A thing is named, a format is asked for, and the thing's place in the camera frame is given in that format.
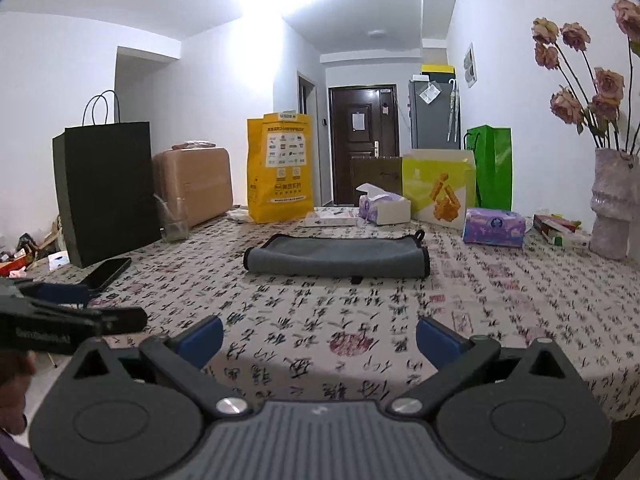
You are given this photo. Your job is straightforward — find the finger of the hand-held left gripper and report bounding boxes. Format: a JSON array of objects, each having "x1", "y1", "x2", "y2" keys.
[
  {"x1": 92, "y1": 307, "x2": 149, "y2": 335},
  {"x1": 0, "y1": 280, "x2": 91, "y2": 309}
]

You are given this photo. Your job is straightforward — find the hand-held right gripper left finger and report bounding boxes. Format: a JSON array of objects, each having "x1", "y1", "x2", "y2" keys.
[{"x1": 64, "y1": 315, "x2": 252, "y2": 416}]

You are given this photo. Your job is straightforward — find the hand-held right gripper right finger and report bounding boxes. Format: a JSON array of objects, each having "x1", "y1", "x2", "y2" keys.
[{"x1": 389, "y1": 316, "x2": 577, "y2": 415}]

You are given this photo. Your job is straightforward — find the grey towel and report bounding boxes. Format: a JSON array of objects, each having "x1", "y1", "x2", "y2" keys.
[{"x1": 243, "y1": 229, "x2": 432, "y2": 286}]

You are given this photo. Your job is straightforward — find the person's left forearm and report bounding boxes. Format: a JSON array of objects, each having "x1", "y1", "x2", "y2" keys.
[{"x1": 0, "y1": 351, "x2": 36, "y2": 432}]

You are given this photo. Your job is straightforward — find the black smartphone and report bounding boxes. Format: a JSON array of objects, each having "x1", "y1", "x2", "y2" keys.
[{"x1": 82, "y1": 257, "x2": 133, "y2": 292}]

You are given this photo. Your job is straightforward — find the floor clutter pile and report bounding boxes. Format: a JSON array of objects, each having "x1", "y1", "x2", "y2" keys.
[{"x1": 0, "y1": 231, "x2": 69, "y2": 279}]

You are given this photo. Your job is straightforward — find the calligraphy printed tablecloth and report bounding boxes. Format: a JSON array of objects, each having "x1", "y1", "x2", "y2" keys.
[{"x1": 24, "y1": 205, "x2": 640, "y2": 433}]

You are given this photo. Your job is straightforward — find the clear glass cup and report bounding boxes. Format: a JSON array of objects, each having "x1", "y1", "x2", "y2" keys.
[{"x1": 158, "y1": 198, "x2": 190, "y2": 244}]

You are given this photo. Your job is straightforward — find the black paper bag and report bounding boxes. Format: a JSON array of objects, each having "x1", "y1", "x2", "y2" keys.
[{"x1": 52, "y1": 90, "x2": 162, "y2": 269}]

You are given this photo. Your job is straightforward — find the purple tissue pack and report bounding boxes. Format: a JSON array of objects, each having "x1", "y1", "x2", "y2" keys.
[{"x1": 462, "y1": 207, "x2": 527, "y2": 250}]

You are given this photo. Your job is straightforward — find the white purple tissue box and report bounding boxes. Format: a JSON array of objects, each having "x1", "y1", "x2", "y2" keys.
[{"x1": 355, "y1": 183, "x2": 412, "y2": 226}]

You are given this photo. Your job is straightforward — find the tan suitcase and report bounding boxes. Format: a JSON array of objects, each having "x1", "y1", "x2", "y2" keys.
[{"x1": 152, "y1": 145, "x2": 234, "y2": 229}]

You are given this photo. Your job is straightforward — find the yellow snack print bag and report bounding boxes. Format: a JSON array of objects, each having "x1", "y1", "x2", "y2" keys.
[{"x1": 402, "y1": 148, "x2": 477, "y2": 231}]

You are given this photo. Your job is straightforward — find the red box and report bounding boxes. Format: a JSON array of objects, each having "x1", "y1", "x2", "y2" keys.
[{"x1": 532, "y1": 213, "x2": 582, "y2": 241}]

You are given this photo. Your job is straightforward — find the flat white box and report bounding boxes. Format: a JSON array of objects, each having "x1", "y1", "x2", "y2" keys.
[{"x1": 304, "y1": 209, "x2": 359, "y2": 228}]

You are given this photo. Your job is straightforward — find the white green box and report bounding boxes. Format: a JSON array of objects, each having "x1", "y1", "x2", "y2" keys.
[{"x1": 546, "y1": 232, "x2": 592, "y2": 249}]

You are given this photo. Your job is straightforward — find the brown paper bag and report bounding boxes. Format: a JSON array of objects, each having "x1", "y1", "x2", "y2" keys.
[{"x1": 349, "y1": 155, "x2": 404, "y2": 197}]

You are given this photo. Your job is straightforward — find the green shopping bag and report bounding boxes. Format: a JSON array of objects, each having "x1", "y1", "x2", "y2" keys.
[{"x1": 464, "y1": 124, "x2": 514, "y2": 213}]

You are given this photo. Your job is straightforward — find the yellow shopping bag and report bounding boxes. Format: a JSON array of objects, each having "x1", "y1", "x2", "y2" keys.
[{"x1": 246, "y1": 112, "x2": 315, "y2": 225}]

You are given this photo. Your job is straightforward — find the dark brown door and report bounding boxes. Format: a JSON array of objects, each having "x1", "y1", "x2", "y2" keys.
[{"x1": 328, "y1": 85, "x2": 400, "y2": 206}]

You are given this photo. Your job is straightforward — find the pale textured vase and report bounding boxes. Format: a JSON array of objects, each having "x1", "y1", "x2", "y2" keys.
[{"x1": 588, "y1": 147, "x2": 639, "y2": 261}]

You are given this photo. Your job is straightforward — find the grey refrigerator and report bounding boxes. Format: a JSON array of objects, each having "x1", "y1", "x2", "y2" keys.
[{"x1": 407, "y1": 78, "x2": 461, "y2": 151}]

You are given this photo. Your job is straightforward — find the white folded umbrella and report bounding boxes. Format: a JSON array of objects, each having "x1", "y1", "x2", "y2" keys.
[{"x1": 446, "y1": 78, "x2": 460, "y2": 144}]

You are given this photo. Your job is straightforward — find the yellow black box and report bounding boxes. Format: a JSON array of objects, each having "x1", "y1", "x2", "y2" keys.
[{"x1": 420, "y1": 63, "x2": 457, "y2": 81}]

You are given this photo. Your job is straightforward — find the dried pink roses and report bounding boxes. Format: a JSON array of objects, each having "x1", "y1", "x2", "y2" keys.
[{"x1": 530, "y1": 0, "x2": 640, "y2": 155}]

